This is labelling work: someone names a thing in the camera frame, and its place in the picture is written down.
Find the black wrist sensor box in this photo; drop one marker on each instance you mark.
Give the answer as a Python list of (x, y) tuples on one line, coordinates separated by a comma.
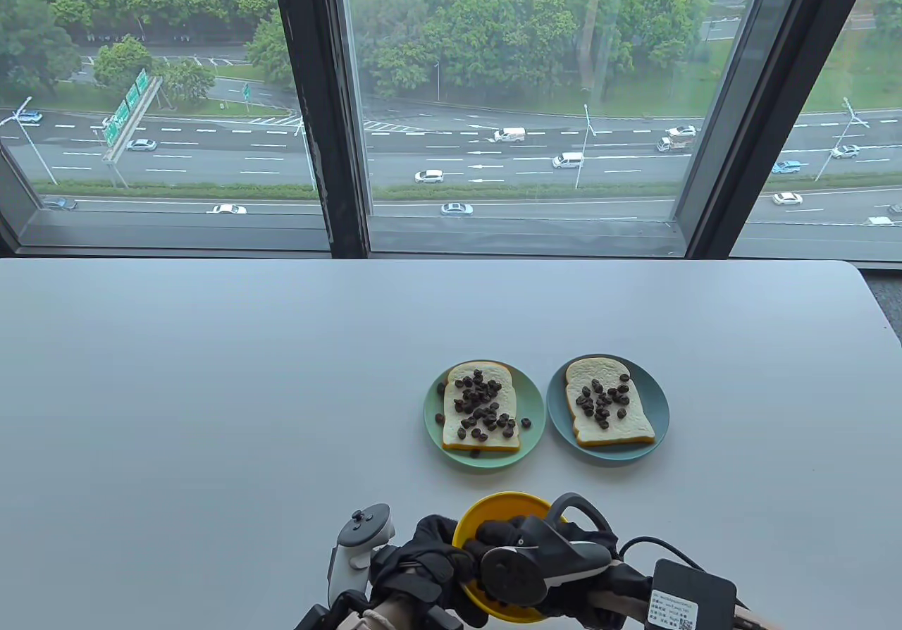
[(313, 619), (687, 595)]

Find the dark cranberries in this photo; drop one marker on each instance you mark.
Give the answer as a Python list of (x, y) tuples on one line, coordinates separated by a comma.
[(599, 404), (479, 397)]

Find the white toast slice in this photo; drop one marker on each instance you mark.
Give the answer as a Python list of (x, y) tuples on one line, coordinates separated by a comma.
[(634, 418), (458, 383)]

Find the yellow bowl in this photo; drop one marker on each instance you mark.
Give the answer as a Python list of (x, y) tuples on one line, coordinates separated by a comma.
[(507, 507)]

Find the person's left hand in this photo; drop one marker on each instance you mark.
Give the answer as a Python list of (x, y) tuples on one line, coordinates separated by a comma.
[(423, 559)]

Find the green road sign gantry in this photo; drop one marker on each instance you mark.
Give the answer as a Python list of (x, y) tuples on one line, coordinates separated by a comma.
[(131, 99)]

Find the green plate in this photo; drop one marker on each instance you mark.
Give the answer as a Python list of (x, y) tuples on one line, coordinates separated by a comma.
[(431, 411)]

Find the person's right hand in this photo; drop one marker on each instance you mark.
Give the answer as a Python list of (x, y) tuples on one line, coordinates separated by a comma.
[(500, 535)]

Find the blue plate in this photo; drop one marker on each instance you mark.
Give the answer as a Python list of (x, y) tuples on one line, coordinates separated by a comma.
[(659, 404)]

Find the grey tracking controller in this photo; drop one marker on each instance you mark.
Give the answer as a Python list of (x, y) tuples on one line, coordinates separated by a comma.
[(514, 577), (366, 528)]

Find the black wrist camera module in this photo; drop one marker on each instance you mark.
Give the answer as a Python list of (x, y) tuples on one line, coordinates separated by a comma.
[(442, 619)]

